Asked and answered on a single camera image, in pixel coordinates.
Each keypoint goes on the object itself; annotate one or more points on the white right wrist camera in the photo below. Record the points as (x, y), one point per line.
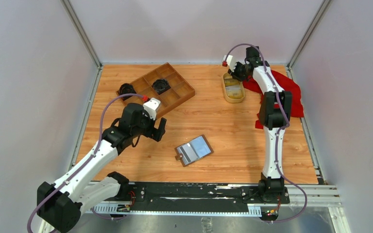
(230, 62)

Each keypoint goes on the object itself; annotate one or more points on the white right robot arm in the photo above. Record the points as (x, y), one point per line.
(274, 116)

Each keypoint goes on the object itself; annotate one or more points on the brown leather card holder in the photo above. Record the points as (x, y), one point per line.
(194, 150)

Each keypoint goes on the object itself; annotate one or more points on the gold credit card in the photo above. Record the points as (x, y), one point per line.
(234, 92)

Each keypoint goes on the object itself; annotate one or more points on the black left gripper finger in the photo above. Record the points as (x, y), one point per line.
(160, 131)
(149, 132)

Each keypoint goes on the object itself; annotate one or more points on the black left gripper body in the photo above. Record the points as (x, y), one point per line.
(146, 122)

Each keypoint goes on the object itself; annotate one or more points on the right aluminium corner post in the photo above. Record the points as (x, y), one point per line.
(325, 4)

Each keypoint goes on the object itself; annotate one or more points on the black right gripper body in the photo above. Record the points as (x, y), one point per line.
(240, 72)

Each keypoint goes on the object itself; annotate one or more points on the aluminium corner post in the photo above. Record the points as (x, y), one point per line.
(67, 4)
(325, 4)

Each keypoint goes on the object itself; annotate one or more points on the brown wooden compartment tray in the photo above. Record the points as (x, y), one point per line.
(163, 83)

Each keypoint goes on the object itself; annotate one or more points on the left aluminium corner post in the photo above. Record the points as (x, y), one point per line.
(67, 4)

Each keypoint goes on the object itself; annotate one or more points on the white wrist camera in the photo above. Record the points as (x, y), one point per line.
(152, 106)
(230, 62)

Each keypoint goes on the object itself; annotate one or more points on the beige oval tray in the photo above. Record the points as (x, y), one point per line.
(229, 100)

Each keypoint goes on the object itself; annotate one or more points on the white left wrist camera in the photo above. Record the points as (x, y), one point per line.
(152, 106)

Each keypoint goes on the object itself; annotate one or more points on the aluminium table edge rail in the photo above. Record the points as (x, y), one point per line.
(88, 106)

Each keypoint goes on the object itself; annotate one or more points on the gold card in tray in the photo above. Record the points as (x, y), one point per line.
(231, 82)

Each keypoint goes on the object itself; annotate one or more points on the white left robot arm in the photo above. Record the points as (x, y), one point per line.
(63, 202)

